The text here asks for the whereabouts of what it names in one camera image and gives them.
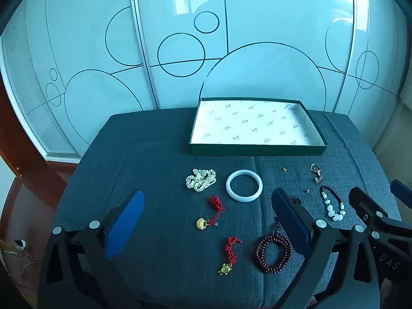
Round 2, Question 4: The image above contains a red cord round gold charm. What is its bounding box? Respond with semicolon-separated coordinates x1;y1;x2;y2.
195;196;226;231

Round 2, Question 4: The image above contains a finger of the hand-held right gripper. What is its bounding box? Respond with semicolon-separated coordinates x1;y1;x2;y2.
390;180;412;207
349;187;412;232

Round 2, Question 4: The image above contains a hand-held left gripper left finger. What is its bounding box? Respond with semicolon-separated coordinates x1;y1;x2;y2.
38;191;144;309

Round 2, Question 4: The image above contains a white sliding wardrobe door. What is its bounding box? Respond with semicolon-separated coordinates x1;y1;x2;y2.
2;0;158;161
333;0;407;149
132;0;355;111

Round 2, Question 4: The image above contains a white plug with cable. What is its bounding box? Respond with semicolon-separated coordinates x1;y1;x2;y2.
0;238;36;276

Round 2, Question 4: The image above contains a dark red bead bracelet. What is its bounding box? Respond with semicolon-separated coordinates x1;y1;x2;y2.
254;220;293;274

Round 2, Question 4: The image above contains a white stone dark bead bracelet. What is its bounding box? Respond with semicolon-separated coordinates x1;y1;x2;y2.
320;185;346;222

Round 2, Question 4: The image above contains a white jade bangle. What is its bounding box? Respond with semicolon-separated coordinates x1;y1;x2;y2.
226;169;263;203

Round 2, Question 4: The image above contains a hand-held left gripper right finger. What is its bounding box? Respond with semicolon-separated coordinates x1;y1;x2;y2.
272;187;381;309

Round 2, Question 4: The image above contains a green shallow cardboard box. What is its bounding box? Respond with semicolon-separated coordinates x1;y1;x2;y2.
187;97;328;156

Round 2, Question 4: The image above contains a white pearl necklace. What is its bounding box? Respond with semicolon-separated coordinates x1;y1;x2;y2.
185;168;217;193

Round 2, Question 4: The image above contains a red cord gold turtle charm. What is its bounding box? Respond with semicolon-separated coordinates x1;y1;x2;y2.
218;236;243;276

